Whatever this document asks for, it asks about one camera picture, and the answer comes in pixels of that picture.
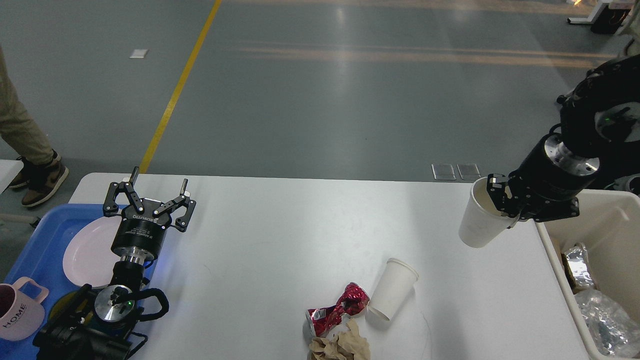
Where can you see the aluminium foil tray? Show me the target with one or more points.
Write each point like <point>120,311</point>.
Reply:
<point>578,268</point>

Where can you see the dark teal mug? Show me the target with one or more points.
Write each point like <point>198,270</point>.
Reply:
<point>62,303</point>

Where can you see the floor outlet plates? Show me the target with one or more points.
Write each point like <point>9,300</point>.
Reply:
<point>447,172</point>

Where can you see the person in khaki trousers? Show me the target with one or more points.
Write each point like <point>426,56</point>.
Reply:
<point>43,171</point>

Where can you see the crumpled brown paper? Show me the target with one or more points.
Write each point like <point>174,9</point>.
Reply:
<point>345,345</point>

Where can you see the beige plastic bin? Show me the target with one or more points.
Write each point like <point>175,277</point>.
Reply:
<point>609,226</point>

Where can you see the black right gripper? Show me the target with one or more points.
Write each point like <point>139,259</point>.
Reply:
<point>544,184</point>

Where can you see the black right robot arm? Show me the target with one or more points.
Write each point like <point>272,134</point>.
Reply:
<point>600,115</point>

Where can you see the crushed red can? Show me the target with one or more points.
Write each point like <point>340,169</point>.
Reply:
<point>350,303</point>

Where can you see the brown paper bag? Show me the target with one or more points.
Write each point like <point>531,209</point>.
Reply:
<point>558,251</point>

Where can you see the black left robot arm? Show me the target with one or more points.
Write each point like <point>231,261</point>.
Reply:
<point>99,324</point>

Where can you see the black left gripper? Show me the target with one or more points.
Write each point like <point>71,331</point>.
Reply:
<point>142,232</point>

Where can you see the white paper cup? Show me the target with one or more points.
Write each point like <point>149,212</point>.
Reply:
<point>393,287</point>
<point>481,221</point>

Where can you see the pink plate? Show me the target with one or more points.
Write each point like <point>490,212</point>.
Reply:
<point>89,258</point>

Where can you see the person in black clothes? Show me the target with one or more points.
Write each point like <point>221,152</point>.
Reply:
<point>629,183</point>

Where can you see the white desk leg far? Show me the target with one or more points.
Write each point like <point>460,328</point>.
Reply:
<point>606,18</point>

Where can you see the pink HOME mug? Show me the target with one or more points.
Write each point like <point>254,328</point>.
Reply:
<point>20,314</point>

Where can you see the aluminium foil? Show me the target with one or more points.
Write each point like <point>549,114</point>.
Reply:
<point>611,329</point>

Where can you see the white table edge left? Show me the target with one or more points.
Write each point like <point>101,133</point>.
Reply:
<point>8,171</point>

